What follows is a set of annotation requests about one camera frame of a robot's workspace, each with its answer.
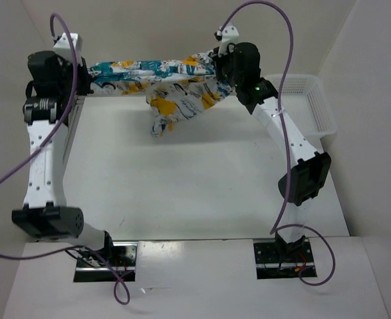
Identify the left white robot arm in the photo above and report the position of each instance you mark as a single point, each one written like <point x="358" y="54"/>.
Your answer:
<point x="55" y="97"/>

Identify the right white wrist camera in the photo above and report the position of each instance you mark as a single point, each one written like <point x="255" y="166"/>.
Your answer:
<point x="229" y="34"/>

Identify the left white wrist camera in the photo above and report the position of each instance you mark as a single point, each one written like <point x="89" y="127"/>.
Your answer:
<point x="62" y="47"/>

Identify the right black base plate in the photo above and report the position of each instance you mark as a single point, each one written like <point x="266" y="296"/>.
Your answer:
<point x="272" y="264"/>

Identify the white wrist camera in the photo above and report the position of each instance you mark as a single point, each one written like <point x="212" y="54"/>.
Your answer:
<point x="62" y="47"/>
<point x="229" y="34"/>

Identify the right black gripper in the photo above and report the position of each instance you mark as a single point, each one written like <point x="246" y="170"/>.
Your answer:
<point x="219" y="58"/>

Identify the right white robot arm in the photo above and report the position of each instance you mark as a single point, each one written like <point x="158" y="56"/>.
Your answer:
<point x="307" y="168"/>

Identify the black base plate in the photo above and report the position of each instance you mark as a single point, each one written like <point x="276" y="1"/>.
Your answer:
<point x="122" y="259"/>
<point x="272" y="264"/>

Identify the white plastic mesh basket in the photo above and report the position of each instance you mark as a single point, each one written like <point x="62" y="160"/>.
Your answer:
<point x="304" y="99"/>

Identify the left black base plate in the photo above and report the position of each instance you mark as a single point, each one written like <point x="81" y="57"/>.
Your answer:
<point x="122" y="259"/>

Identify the aluminium table edge rail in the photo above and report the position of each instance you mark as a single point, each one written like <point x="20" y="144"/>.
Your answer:
<point x="50" y="215"/>

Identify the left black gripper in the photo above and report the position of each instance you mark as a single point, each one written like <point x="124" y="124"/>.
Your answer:
<point x="86" y="79"/>

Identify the colourful printed shorts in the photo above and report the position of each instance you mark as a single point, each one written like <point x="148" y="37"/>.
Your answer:
<point x="176" y="90"/>

